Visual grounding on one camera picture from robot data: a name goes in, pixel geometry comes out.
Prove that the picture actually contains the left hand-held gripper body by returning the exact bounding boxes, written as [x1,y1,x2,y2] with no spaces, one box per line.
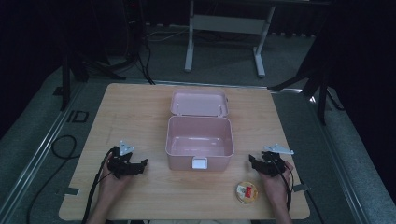
[106,140,137,180]

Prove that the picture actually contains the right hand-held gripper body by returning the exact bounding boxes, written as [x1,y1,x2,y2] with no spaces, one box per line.
[261,143,295,178]

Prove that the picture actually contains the person's left hand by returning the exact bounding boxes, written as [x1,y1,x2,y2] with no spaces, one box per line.
[98,152,135,200]

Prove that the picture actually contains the person's right hand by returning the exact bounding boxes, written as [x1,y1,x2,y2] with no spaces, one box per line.
[260,160,295,204]

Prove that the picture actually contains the pink plastic storage box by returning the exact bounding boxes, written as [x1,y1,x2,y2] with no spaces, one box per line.
[164,89,235,172]

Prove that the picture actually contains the black tripod stand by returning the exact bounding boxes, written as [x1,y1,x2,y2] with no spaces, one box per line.
[268,29,346,126]
[59,43,127,112]

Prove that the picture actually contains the right hand-held gripper black cable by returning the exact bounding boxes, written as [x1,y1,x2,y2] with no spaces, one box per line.
[270,153,295,213]

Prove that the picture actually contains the hand-held gripper black cable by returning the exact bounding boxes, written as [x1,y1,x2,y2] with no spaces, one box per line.
[81,148,116,224]
[270,153,295,213]

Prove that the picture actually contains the left hand-held gripper black cable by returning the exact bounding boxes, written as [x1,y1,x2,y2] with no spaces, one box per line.
[81,148,116,224]

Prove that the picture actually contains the black floor cable loop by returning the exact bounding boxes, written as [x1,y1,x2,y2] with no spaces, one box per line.
[25,134,78,224]

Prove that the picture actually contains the metal floor rail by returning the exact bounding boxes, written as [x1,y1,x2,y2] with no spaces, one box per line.
[306,90,372,224]
[0,81,87,218]

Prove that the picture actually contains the black background cables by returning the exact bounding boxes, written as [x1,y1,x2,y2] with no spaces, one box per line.
[122,31,157,86]

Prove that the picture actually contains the white background cable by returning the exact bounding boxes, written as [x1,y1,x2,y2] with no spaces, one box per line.
[145,28,190,43]

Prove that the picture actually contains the white desk frame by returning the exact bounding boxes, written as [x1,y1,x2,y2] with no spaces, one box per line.
[184,0,276,78]

